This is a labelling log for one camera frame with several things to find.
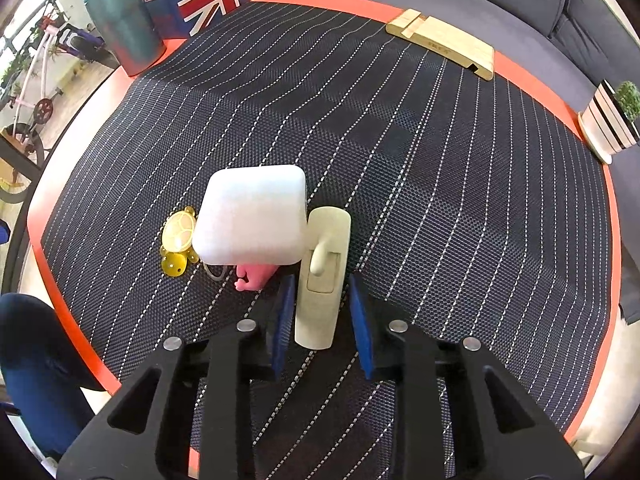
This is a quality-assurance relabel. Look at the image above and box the teal thermos tumbler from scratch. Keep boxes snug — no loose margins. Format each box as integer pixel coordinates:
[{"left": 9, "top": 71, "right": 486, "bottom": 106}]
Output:
[{"left": 82, "top": 0, "right": 166, "bottom": 76}]

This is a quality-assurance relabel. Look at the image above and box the white square box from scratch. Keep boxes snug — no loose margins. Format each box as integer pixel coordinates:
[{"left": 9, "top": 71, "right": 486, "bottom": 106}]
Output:
[{"left": 192, "top": 165, "right": 307, "bottom": 266}]

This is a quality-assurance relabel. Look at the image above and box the orange red coffee table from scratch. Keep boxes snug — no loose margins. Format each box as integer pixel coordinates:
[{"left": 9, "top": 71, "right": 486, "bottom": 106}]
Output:
[{"left": 25, "top": 0, "right": 623, "bottom": 478}]

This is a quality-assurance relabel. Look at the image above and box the pink white exercise bike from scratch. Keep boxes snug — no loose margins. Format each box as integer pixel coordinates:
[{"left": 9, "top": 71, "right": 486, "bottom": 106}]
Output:
[{"left": 0, "top": 0, "right": 120, "bottom": 162}]

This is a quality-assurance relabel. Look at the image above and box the orange turtle keychain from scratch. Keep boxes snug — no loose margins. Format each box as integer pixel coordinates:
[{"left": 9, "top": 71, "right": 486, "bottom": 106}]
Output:
[{"left": 160, "top": 206, "right": 200, "bottom": 278}]

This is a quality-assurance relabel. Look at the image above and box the white adhesive wall hook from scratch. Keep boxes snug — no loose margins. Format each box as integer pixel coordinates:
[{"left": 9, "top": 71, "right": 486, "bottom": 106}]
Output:
[{"left": 294, "top": 206, "right": 352, "bottom": 351}]

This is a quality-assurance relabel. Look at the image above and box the potted cactus striped pot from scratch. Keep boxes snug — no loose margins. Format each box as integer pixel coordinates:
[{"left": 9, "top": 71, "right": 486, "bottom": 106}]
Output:
[{"left": 578, "top": 80, "right": 639, "bottom": 165}]

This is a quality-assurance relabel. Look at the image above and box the pink small figure toy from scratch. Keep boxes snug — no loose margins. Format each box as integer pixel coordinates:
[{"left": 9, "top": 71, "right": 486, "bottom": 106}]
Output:
[{"left": 234, "top": 264, "right": 278, "bottom": 292}]

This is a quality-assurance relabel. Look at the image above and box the black striped table mat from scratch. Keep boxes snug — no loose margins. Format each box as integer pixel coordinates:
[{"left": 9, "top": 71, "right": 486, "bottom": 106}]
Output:
[{"left": 41, "top": 2, "right": 613, "bottom": 479}]

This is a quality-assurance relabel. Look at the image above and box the dark grey sofa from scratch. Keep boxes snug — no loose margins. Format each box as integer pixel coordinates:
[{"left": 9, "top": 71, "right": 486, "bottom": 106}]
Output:
[{"left": 257, "top": 0, "right": 640, "bottom": 326}]

